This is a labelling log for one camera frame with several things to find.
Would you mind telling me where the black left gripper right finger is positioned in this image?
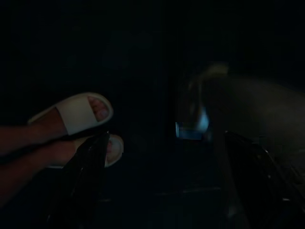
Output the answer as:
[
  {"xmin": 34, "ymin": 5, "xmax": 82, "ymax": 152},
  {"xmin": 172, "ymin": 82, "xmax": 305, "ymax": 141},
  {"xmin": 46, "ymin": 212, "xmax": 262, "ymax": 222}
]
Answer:
[{"xmin": 224, "ymin": 130, "xmax": 305, "ymax": 229}]

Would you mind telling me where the white open-toe slipper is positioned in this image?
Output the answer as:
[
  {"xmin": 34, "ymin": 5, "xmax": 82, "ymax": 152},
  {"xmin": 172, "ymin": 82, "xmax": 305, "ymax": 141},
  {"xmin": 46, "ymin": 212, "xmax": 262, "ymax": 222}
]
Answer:
[
  {"xmin": 28, "ymin": 92, "xmax": 114, "ymax": 137},
  {"xmin": 49, "ymin": 133, "xmax": 124, "ymax": 169}
]

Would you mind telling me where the person bare lower leg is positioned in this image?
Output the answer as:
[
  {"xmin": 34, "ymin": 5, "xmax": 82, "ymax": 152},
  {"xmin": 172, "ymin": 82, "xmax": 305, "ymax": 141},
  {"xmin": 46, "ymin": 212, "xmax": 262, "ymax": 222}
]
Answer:
[
  {"xmin": 0, "ymin": 95, "xmax": 108, "ymax": 158},
  {"xmin": 0, "ymin": 138, "xmax": 120, "ymax": 208}
]

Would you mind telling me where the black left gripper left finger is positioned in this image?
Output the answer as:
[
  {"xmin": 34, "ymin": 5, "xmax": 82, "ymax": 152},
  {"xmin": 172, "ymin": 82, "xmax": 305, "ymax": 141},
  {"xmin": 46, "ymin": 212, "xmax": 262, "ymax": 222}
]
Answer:
[{"xmin": 45, "ymin": 130, "xmax": 111, "ymax": 229}]

